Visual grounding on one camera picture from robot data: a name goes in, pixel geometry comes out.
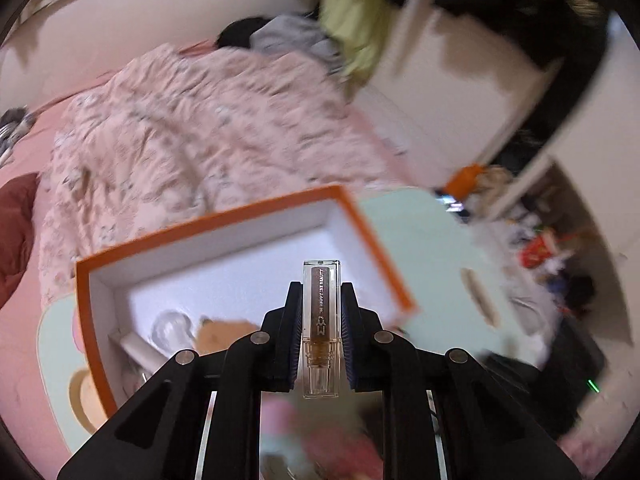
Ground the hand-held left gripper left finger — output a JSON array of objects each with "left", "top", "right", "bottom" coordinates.
[{"left": 56, "top": 281, "right": 306, "bottom": 480}]

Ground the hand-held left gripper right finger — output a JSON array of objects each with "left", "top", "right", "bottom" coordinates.
[{"left": 340, "top": 281, "right": 583, "bottom": 480}]

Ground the clear square cosmetic tube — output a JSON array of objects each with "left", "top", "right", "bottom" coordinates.
[{"left": 301, "top": 259, "right": 342, "bottom": 400}]

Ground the brown plush bear toy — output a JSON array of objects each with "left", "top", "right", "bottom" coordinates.
[{"left": 194, "top": 316, "right": 261, "bottom": 356}]

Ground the orange cardboard box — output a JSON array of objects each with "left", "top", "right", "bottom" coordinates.
[{"left": 74, "top": 185, "right": 419, "bottom": 420}]

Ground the beige cloth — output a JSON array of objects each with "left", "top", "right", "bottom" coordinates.
[{"left": 480, "top": 165, "right": 516, "bottom": 196}]

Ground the pink printed blanket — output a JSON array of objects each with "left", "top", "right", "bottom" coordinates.
[{"left": 37, "top": 42, "right": 411, "bottom": 306}]

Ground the white bookshelf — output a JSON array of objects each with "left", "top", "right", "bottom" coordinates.
[{"left": 492, "top": 157, "right": 633, "bottom": 356}]

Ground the white wardrobe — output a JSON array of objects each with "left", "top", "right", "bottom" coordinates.
[{"left": 360, "top": 0, "right": 566, "bottom": 186}]

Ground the dark red pillow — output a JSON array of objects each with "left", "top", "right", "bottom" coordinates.
[{"left": 0, "top": 172, "right": 41, "bottom": 306}]

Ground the grey garment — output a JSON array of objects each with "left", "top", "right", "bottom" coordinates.
[{"left": 250, "top": 14, "right": 346, "bottom": 68}]

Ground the black garment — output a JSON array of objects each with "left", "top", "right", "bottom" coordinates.
[{"left": 215, "top": 16, "right": 273, "bottom": 51}]

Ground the yellow-green garment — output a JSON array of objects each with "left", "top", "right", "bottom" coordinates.
[{"left": 320, "top": 0, "right": 396, "bottom": 83}]

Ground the dark grey cloth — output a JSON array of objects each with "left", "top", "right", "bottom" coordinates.
[{"left": 0, "top": 106, "right": 36, "bottom": 161}]

